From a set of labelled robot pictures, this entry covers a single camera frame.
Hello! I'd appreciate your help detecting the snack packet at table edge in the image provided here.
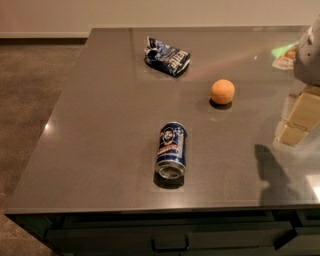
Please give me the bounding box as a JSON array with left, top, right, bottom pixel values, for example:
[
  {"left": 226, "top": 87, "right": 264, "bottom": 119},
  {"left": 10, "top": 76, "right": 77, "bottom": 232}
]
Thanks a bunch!
[{"left": 271, "top": 43, "right": 298, "bottom": 70}]

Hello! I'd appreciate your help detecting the orange fruit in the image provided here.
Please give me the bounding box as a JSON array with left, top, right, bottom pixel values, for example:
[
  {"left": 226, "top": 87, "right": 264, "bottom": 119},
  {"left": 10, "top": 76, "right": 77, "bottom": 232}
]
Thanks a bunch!
[{"left": 211, "top": 79, "right": 235, "bottom": 105}]

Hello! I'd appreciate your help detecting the blue crumpled chip bag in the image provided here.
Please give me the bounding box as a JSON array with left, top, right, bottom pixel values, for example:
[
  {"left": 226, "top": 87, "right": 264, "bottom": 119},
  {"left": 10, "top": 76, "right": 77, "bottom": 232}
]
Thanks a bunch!
[{"left": 144, "top": 37, "right": 191, "bottom": 77}]

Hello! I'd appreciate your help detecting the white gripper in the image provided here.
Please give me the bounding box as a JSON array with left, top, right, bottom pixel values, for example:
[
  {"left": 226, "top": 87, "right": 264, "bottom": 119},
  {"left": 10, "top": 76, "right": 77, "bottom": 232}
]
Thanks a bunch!
[{"left": 277, "top": 16, "right": 320, "bottom": 146}]

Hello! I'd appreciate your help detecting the dark cabinet drawer front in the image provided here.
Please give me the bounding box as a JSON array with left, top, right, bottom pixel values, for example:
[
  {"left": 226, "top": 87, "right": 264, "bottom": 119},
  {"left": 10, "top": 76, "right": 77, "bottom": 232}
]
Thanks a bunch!
[{"left": 46, "top": 221, "right": 293, "bottom": 256}]

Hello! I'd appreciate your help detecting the black drawer handle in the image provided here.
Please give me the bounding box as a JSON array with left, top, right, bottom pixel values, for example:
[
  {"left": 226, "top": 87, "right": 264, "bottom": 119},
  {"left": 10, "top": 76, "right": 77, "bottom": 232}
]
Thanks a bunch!
[{"left": 151, "top": 235, "right": 190, "bottom": 253}]

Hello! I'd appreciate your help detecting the blue pepsi can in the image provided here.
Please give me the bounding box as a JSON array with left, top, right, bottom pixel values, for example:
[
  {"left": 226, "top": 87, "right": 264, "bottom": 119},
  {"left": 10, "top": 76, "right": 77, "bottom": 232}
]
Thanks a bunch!
[{"left": 155, "top": 122, "right": 187, "bottom": 180}]

